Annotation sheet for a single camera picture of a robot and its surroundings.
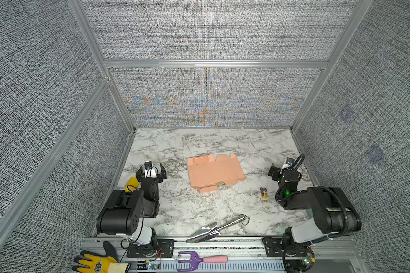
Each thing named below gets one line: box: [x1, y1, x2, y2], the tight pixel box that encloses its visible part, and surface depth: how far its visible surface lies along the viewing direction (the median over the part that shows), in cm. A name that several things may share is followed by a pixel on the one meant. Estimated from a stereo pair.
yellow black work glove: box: [71, 241, 130, 273], surface depth 70 cm
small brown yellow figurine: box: [259, 187, 268, 200], surface depth 90 cm
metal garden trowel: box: [185, 216, 246, 243], surface depth 79 cm
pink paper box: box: [187, 152, 246, 193], surface depth 102 cm
